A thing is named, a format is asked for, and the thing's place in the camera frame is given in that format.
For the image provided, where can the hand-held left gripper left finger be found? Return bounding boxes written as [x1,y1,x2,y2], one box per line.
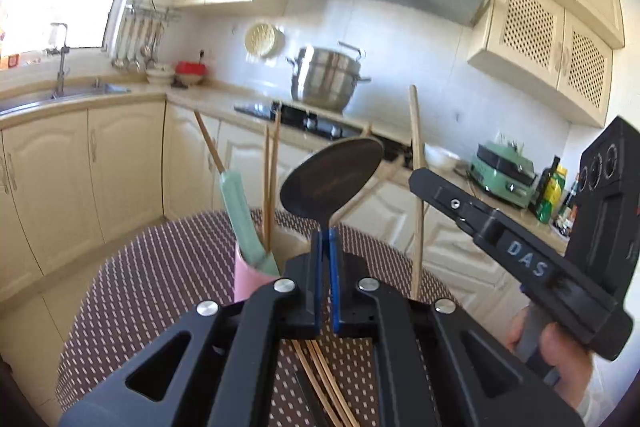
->
[57,232,323,427]

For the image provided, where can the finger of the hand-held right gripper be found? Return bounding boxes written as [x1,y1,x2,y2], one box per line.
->
[409,168,506,248]

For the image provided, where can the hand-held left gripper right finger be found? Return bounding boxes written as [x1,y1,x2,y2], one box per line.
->
[327,227,586,427]

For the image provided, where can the pink cup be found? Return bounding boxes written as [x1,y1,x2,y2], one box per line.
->
[234,222,313,303]

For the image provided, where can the green handled utensil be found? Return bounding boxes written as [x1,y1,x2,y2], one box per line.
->
[220,171,281,278]

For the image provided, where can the pile of wooden chopsticks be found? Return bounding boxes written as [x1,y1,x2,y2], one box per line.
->
[292,339,358,427]

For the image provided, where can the person's right forearm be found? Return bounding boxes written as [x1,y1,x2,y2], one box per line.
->
[575,357,618,425]

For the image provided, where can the person's right hand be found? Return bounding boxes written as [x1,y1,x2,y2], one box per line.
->
[506,307,597,410]

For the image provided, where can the white bowl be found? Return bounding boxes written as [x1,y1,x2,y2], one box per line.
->
[424,144,461,172]

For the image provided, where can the dark sauce bottle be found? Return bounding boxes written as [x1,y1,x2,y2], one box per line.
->
[565,174,581,230]

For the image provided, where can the green electric cooker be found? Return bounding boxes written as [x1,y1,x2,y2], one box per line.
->
[469,141,538,209]

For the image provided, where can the yellow green bottle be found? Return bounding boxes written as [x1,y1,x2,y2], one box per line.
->
[537,166,568,224]

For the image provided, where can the dark green oil bottle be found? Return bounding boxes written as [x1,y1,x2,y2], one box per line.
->
[534,155,561,215]

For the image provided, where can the black fork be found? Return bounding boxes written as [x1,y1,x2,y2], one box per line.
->
[292,369,331,427]

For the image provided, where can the black cooktop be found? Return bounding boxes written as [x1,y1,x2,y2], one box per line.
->
[234,102,416,170]

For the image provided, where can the round table with dotted cloth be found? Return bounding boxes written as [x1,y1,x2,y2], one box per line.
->
[55,207,461,427]

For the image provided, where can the steel steamer pot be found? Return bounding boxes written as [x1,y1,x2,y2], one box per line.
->
[286,42,372,112]

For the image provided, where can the large lattice door cabinet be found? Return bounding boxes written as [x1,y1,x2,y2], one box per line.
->
[467,0,626,128]

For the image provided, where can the cream lower cabinets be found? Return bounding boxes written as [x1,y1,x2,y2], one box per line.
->
[0,87,571,318]

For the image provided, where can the cream strainer basket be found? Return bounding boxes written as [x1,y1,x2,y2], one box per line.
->
[245,22,286,58]

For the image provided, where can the red lidded container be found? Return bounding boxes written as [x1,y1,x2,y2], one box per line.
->
[175,61,208,78]

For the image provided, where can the stack of white bowls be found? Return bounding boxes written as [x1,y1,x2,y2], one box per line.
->
[146,64,173,85]

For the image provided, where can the hanging steel ladle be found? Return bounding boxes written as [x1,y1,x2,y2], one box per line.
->
[142,21,166,70]
[112,19,128,68]
[127,19,142,72]

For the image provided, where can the steel sink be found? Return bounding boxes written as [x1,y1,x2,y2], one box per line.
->
[0,82,131,115]

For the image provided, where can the steel faucet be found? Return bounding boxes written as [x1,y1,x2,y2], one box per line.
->
[47,23,71,98]

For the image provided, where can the wall utensil rack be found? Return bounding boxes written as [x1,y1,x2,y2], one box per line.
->
[122,0,182,25]

